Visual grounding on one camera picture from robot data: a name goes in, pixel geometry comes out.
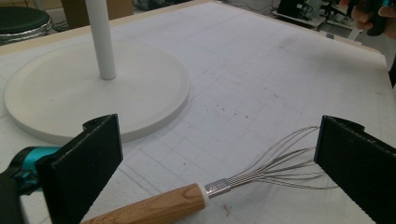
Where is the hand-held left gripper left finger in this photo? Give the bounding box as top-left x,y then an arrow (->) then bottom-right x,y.
35,113 -> 124,224

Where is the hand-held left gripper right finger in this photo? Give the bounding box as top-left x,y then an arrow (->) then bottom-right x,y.
313,115 -> 396,224

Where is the wooden handle wire whisk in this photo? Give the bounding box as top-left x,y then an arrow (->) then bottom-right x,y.
79,125 -> 341,224

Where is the white round-base stand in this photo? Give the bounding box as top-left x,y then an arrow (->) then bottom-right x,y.
3,0 -> 191,147

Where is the white desk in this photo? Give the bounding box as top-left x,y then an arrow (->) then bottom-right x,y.
272,10 -> 327,31

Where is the black monitor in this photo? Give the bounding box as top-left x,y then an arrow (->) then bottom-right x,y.
276,0 -> 314,19

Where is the black round stool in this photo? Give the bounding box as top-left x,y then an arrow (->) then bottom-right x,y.
0,6 -> 54,45

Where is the brown cardboard box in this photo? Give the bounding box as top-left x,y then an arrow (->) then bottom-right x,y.
60,0 -> 134,21

